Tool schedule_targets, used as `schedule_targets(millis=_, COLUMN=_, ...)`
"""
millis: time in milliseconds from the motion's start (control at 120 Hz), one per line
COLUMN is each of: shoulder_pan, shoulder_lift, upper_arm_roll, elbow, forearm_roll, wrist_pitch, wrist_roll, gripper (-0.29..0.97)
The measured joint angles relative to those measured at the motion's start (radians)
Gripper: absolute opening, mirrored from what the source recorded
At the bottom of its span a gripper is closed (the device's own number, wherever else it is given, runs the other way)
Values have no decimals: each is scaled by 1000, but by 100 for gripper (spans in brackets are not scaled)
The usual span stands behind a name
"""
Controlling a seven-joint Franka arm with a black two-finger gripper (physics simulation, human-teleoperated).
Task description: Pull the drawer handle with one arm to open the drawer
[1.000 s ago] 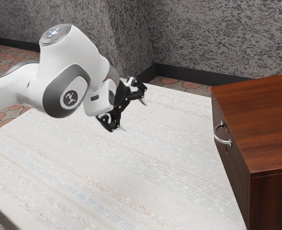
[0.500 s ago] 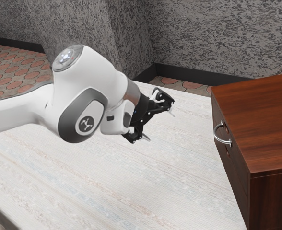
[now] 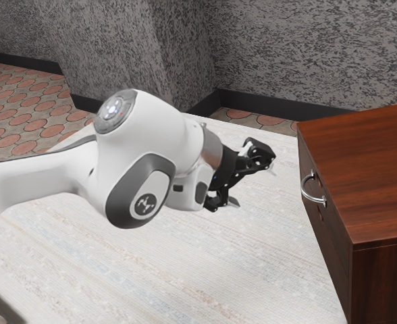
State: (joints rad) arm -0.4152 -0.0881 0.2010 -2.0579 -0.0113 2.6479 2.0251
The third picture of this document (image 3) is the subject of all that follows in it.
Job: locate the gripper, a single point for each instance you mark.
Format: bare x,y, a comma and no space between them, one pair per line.
227,164

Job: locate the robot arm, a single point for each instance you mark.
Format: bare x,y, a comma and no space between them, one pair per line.
83,168

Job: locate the brown wooden drawer cabinet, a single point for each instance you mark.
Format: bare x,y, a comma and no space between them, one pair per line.
364,192

